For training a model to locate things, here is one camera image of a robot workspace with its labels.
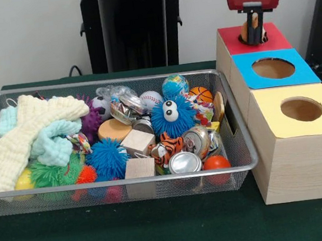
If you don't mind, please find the cream knitted cloth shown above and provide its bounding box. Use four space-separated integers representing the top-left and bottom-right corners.
0 86 99 192

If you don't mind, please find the plain wooden cube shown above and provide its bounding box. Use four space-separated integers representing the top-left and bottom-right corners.
119 126 158 159

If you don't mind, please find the silver wire mesh bin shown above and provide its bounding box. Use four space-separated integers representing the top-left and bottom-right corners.
0 58 262 222

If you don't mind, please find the white baseball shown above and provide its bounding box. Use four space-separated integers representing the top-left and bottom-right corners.
138 89 165 114

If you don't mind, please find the wooden box with three holes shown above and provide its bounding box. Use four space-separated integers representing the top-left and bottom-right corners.
211 14 322 210

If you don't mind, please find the mint green cloth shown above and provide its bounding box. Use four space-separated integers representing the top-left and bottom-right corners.
28 117 88 170

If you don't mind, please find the tan plush lion toy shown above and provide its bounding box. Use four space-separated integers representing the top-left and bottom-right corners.
238 11 271 47

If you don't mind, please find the black cable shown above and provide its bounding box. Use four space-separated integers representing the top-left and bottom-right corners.
67 64 82 78

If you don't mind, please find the blue spiky ball with eyes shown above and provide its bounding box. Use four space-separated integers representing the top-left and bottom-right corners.
148 92 201 142

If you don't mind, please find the tiger plush toy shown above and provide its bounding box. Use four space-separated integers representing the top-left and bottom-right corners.
146 129 188 170

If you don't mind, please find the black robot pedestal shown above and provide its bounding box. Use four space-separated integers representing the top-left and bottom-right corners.
69 0 203 78

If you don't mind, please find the globe print ball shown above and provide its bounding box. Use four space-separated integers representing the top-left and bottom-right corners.
160 72 191 101

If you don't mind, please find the small orange basketball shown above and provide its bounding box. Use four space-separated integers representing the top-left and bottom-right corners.
188 85 215 106

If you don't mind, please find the plain orange ball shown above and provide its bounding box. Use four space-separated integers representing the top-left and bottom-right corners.
201 153 235 188

